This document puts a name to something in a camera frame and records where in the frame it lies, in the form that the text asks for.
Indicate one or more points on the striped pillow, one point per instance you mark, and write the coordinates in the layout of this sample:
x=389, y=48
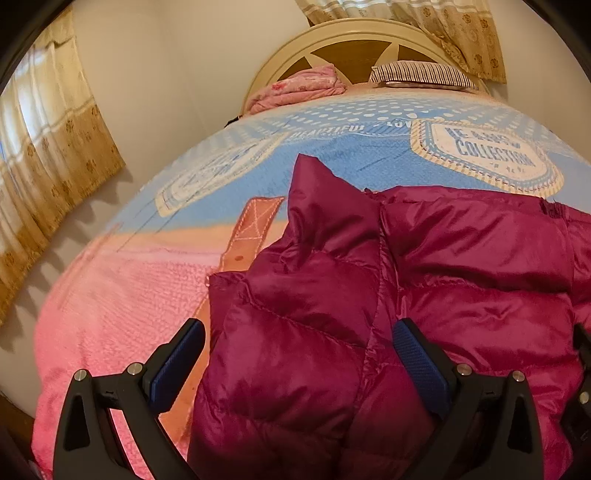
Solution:
x=425, y=73

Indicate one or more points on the folded pink quilt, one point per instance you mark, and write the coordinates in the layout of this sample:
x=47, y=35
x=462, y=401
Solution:
x=295, y=87

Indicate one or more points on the magenta puffer jacket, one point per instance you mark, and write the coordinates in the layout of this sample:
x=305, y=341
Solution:
x=323, y=300

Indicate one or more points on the dark brown bed frame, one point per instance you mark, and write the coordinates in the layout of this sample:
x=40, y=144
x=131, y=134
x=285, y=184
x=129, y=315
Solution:
x=14, y=443

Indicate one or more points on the long beige floral curtain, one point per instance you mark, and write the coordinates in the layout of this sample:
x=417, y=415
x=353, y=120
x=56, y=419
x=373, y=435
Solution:
x=466, y=37

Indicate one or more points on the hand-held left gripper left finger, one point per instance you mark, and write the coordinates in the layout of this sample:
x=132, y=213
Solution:
x=178, y=364

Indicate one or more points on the pink and blue printed blanket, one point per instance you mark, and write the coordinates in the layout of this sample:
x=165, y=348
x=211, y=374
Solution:
x=138, y=300

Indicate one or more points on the cream arched bed headboard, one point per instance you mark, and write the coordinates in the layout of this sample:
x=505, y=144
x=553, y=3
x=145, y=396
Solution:
x=351, y=50

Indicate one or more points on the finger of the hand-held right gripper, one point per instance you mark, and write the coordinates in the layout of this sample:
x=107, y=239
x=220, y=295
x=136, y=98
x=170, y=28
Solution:
x=584, y=344

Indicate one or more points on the short beige floral curtain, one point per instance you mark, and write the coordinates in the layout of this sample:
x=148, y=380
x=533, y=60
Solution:
x=332, y=7

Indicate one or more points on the wide beige floral curtain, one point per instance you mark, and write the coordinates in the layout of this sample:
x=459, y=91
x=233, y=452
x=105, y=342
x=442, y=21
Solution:
x=46, y=161

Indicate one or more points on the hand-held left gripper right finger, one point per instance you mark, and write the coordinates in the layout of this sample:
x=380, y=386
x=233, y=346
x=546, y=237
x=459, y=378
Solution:
x=418, y=360

